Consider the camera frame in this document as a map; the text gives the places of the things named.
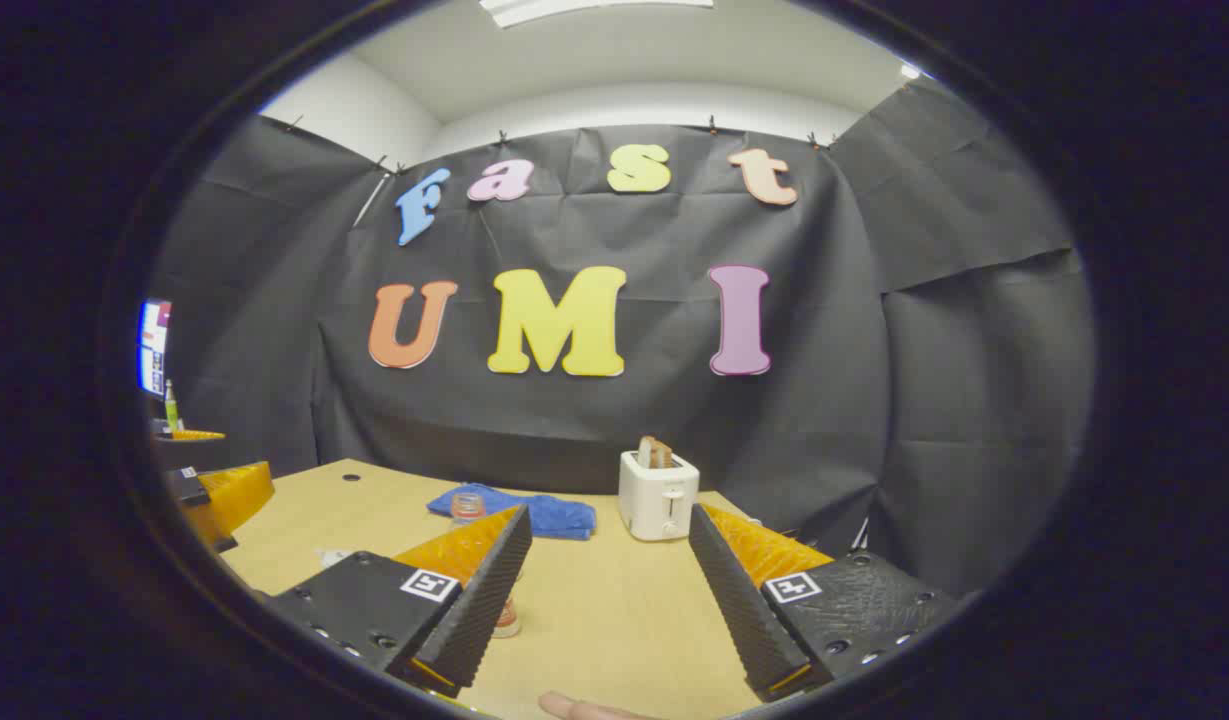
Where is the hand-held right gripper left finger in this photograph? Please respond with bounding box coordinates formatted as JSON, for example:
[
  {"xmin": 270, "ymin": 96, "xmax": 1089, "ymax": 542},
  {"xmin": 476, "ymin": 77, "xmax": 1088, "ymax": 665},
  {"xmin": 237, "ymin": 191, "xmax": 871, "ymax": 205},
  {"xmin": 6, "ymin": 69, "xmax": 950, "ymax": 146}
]
[{"xmin": 264, "ymin": 504, "xmax": 535, "ymax": 699}]

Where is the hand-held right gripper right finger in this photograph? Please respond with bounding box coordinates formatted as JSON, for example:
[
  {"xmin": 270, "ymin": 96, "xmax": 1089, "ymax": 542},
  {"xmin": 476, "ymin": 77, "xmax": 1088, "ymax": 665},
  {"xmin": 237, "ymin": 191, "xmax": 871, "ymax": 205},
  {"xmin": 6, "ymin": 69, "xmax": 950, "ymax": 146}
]
[{"xmin": 687, "ymin": 502, "xmax": 966, "ymax": 704}]

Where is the clear plastic water bottle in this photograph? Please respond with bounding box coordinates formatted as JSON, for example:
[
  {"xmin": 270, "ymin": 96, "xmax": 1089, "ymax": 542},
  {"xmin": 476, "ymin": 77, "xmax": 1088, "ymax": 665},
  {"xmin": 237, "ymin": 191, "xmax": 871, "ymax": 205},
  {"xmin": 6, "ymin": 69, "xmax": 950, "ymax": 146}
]
[{"xmin": 450, "ymin": 492, "xmax": 523, "ymax": 639}]

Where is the computer monitor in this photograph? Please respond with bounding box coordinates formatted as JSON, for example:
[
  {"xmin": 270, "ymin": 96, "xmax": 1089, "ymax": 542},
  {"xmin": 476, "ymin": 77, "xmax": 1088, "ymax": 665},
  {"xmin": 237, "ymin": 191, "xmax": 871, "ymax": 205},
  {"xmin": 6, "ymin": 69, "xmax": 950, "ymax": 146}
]
[{"xmin": 137, "ymin": 298, "xmax": 173, "ymax": 401}]

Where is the blue towel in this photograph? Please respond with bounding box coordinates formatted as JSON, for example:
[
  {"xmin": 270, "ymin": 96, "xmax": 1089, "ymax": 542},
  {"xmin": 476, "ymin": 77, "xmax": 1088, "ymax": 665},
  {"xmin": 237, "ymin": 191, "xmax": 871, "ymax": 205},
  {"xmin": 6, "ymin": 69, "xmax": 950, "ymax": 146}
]
[{"xmin": 426, "ymin": 483, "xmax": 597, "ymax": 542}]

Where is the white toaster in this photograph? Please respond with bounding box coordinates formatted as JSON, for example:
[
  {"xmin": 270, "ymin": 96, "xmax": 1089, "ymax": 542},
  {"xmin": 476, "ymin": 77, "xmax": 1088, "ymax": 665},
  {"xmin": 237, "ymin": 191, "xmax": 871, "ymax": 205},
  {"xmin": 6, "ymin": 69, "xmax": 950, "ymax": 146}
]
[{"xmin": 618, "ymin": 450, "xmax": 701, "ymax": 543}]

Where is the white rod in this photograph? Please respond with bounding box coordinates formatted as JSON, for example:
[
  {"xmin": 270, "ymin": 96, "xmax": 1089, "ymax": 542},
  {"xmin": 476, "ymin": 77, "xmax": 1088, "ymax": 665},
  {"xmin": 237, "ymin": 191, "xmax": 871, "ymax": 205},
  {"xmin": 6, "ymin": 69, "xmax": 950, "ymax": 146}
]
[{"xmin": 352, "ymin": 172, "xmax": 391, "ymax": 228}]

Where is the ceiling light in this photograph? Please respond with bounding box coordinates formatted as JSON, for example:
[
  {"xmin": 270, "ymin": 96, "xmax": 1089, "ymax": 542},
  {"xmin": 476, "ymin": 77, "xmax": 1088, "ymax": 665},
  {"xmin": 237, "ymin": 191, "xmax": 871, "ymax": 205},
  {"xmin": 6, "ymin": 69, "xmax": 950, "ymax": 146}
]
[{"xmin": 479, "ymin": 0, "xmax": 715, "ymax": 29}]

